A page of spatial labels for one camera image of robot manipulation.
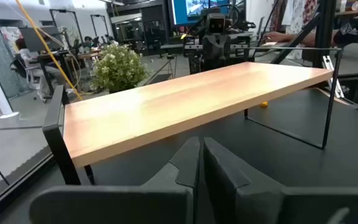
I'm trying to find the black table frame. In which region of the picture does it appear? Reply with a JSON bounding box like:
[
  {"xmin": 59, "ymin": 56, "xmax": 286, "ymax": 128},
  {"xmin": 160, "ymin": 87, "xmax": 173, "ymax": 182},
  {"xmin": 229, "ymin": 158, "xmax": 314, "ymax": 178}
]
[{"xmin": 268, "ymin": 0, "xmax": 338, "ymax": 69}]

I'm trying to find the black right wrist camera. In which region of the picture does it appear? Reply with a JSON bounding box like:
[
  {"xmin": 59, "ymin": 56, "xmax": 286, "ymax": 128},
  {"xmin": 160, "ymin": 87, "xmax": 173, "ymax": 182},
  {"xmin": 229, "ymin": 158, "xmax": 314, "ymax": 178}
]
[{"xmin": 206, "ymin": 12, "xmax": 227, "ymax": 35}]

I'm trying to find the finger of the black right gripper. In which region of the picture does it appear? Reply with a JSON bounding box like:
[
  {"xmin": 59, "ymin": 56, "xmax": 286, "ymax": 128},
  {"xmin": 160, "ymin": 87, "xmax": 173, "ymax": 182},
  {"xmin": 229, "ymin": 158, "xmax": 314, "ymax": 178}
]
[
  {"xmin": 216, "ymin": 34, "xmax": 231, "ymax": 71},
  {"xmin": 201, "ymin": 34, "xmax": 218, "ymax": 72}
]

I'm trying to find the person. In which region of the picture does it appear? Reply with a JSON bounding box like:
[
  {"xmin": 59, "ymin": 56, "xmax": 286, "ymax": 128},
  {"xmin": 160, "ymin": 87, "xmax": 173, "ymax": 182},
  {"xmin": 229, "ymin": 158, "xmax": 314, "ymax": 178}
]
[{"xmin": 9, "ymin": 37, "xmax": 63, "ymax": 102}]

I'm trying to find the potted green plant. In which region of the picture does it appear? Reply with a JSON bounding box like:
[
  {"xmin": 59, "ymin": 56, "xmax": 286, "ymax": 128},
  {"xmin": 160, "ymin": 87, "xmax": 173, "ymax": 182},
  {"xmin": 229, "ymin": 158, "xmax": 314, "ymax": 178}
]
[{"xmin": 88, "ymin": 42, "xmax": 149, "ymax": 94}]

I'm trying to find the wooden sorting board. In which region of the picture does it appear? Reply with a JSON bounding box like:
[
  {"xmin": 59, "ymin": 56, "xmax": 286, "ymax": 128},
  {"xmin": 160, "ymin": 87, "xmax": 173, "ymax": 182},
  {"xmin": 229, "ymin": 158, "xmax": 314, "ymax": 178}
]
[{"xmin": 42, "ymin": 46, "xmax": 344, "ymax": 187}]

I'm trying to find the yellow cable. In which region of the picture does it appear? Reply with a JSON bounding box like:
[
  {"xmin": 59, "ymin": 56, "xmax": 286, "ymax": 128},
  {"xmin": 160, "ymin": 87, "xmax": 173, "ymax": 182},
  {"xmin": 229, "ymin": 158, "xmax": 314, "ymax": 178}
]
[{"xmin": 14, "ymin": 0, "xmax": 84, "ymax": 101}]

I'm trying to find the blue monitor screen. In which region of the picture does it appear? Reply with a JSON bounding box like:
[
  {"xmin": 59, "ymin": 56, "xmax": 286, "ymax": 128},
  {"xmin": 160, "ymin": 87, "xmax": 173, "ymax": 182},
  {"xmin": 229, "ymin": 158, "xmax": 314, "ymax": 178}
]
[{"xmin": 168, "ymin": 0, "xmax": 248, "ymax": 27}]

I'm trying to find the person's hand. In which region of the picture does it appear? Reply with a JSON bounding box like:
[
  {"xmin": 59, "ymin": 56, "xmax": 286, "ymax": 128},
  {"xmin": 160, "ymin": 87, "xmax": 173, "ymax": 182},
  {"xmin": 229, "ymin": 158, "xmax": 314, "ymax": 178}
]
[{"xmin": 263, "ymin": 30, "xmax": 293, "ymax": 44}]

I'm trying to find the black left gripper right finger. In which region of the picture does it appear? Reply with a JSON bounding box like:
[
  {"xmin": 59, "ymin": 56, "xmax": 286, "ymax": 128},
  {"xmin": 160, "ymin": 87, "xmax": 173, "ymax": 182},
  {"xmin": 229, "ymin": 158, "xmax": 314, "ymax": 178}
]
[{"xmin": 203, "ymin": 136, "xmax": 358, "ymax": 224}]

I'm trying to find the silver aluminium extrusion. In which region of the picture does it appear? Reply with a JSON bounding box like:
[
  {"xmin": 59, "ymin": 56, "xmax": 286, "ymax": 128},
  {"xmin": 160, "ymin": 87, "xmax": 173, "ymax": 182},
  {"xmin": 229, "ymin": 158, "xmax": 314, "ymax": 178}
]
[{"xmin": 321, "ymin": 55, "xmax": 345, "ymax": 99}]

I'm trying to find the person's forearm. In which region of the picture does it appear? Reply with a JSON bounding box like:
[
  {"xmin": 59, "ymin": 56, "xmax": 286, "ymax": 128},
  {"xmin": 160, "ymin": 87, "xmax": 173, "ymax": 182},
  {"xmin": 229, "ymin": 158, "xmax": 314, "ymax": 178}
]
[{"xmin": 289, "ymin": 29, "xmax": 338, "ymax": 47}]

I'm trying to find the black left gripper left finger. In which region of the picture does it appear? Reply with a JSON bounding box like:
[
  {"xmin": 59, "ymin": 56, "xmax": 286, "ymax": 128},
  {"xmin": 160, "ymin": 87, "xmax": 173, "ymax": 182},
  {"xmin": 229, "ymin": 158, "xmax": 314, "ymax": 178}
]
[{"xmin": 29, "ymin": 136, "xmax": 201, "ymax": 224}]

